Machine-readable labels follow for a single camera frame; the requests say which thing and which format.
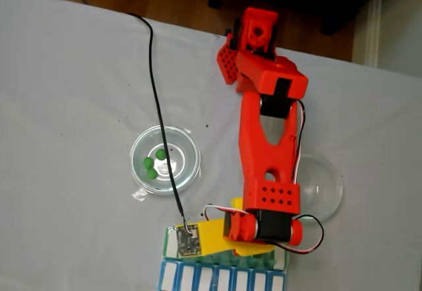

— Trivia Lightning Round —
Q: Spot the yellow mounted camera board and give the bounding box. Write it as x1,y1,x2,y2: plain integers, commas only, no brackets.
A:
174,217,233,259

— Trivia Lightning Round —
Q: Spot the red white black servo wire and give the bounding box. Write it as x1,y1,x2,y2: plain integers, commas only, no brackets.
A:
272,214,326,255
202,204,245,222
291,98,307,186

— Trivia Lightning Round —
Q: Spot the white door trim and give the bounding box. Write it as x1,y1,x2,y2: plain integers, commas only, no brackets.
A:
364,0,383,69

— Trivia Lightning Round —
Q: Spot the clear glass bowl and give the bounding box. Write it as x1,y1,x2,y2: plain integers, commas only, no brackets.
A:
129,125,202,195
294,154,344,222

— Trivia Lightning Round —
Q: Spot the blue green pill organizer box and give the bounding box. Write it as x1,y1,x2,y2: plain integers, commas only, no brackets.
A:
158,226,290,291

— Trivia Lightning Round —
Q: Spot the black camera cable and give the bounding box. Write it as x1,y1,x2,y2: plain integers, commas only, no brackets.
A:
127,12,189,234

